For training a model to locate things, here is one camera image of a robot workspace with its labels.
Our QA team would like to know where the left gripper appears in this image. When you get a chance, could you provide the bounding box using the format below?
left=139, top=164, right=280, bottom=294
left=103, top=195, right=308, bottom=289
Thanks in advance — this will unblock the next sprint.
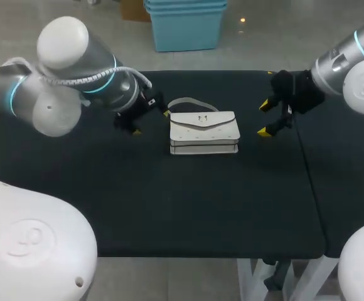
left=112, top=82, right=171, bottom=137

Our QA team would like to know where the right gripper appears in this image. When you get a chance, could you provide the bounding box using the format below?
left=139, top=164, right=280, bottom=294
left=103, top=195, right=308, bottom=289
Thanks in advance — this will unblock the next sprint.
left=257, top=70, right=326, bottom=139

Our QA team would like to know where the white handbag with strap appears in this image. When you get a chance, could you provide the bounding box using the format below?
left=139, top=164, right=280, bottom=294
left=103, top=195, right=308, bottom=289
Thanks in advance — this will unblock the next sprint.
left=168, top=97, right=241, bottom=156

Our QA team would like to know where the blue plastic bin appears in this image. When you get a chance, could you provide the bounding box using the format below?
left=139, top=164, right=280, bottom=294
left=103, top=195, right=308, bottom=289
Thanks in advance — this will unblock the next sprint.
left=144, top=3, right=227, bottom=11
left=146, top=8, right=227, bottom=53
left=143, top=0, right=227, bottom=5

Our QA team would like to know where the brown cardboard box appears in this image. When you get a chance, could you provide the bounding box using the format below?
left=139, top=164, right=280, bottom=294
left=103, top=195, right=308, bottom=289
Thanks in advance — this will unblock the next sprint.
left=120, top=0, right=152, bottom=23

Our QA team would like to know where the white cable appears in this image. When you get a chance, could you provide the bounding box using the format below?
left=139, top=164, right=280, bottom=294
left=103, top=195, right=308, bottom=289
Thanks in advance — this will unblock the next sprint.
left=2, top=57, right=153, bottom=107

